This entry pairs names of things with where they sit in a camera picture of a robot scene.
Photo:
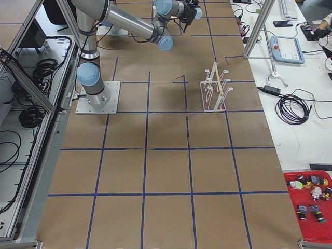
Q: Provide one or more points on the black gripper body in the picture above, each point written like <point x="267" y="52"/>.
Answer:
<point x="187" y="14"/>

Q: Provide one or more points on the light blue ikea cup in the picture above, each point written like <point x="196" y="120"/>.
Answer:
<point x="198" y="13"/>

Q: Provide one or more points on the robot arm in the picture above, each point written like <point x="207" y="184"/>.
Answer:
<point x="154" y="77"/>

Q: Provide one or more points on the black smartphone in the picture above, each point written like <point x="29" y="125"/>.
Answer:
<point x="283" y="23"/>

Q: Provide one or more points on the white keyboard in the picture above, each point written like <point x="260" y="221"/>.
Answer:
<point x="288" y="9"/>

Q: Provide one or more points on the blue teach pendant tablet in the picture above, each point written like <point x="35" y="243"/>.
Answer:
<point x="286" y="49"/>

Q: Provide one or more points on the metal reacher grabber tool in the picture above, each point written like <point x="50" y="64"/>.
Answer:
<point x="274" y="74"/>

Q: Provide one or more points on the black power adapter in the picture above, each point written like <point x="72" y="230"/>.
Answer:
<point x="271" y="90"/>

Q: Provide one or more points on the red parts tray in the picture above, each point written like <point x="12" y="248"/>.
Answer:
<point x="310" y="193"/>

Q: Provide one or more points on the aluminium frame post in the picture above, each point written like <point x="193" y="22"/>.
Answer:
<point x="260" y="22"/>

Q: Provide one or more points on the white wire cup rack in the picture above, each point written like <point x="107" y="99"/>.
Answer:
<point x="214" y="90"/>

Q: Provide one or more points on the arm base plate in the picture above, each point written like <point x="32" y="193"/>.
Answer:
<point x="103" y="103"/>

